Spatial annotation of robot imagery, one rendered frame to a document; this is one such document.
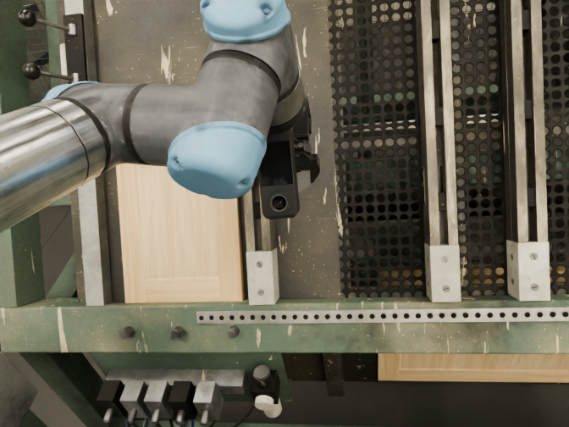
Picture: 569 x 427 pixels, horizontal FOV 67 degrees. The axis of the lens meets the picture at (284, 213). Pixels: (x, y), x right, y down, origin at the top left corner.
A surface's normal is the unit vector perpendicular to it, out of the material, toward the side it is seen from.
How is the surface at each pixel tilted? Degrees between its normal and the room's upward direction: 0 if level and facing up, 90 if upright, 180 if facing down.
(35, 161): 70
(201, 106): 27
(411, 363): 90
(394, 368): 90
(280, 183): 58
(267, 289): 53
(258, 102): 64
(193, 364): 90
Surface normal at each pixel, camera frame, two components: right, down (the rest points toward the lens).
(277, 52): 0.76, -0.07
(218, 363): -0.09, 0.64
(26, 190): 0.95, 0.17
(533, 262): -0.15, 0.05
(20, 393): 0.99, -0.04
